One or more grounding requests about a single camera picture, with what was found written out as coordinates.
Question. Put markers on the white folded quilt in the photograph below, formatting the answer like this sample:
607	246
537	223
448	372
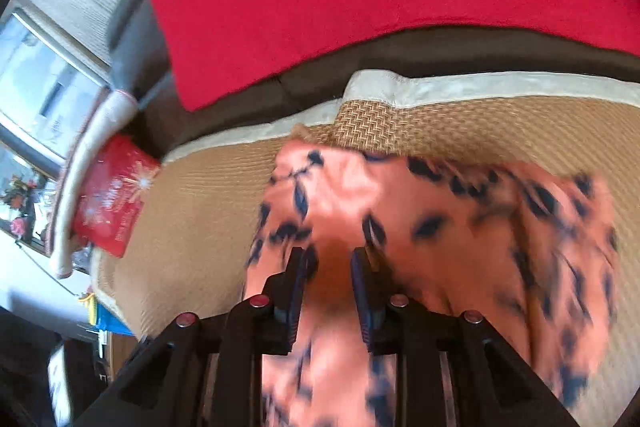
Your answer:
115	107

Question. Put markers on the flower ornament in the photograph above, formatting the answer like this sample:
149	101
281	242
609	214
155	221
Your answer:
25	197

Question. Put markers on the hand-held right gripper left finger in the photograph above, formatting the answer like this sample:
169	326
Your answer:
297	287

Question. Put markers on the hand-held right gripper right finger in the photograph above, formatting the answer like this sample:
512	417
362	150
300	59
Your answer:
361	292

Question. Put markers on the woven rattan sofa mat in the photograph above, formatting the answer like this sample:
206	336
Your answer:
200	207

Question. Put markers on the orange floral garment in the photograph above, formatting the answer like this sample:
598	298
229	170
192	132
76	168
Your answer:
450	232

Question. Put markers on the blue and yellow toy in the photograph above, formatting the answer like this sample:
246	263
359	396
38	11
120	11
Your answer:
105	319

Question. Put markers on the brown leather sofa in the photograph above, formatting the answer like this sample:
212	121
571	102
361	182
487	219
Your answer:
450	52

